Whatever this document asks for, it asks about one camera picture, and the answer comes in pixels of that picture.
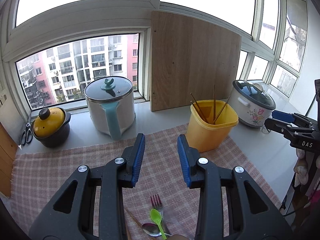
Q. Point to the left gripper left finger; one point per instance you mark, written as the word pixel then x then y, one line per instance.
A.
pixel 89 204

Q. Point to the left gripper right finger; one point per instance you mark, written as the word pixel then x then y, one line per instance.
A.
pixel 231 205

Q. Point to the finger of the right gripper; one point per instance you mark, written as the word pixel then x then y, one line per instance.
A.
pixel 292 118
pixel 284 128

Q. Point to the wooden chopstick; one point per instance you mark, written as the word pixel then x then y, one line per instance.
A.
pixel 138 232
pixel 221 110
pixel 194 100
pixel 214 105
pixel 198 110

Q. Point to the clear plastic spoon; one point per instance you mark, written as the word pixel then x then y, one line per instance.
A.
pixel 170 216

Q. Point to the green plastic spoon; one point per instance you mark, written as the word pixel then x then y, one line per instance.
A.
pixel 157 218

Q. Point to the metal fork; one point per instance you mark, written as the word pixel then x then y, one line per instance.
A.
pixel 157 204

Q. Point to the metal spoon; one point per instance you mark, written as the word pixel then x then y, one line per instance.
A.
pixel 151 229

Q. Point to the right gloved hand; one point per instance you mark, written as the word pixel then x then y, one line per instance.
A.
pixel 301 169

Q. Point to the floral white rice cooker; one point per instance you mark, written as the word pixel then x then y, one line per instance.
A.
pixel 252 104

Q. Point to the pink plaid table cloth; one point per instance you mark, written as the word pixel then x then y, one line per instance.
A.
pixel 37 176

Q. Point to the yellow plastic utensil bin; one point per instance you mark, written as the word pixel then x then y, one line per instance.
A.
pixel 206 136

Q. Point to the black pot yellow lid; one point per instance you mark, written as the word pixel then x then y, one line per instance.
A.
pixel 51 127

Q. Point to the black scissors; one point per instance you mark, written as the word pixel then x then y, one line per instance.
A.
pixel 27 135

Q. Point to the pine plank panel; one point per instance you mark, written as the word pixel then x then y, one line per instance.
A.
pixel 8 149

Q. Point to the white teal electric pot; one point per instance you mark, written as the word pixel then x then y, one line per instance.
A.
pixel 111 105

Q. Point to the large wooden board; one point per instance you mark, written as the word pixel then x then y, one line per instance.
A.
pixel 190 57

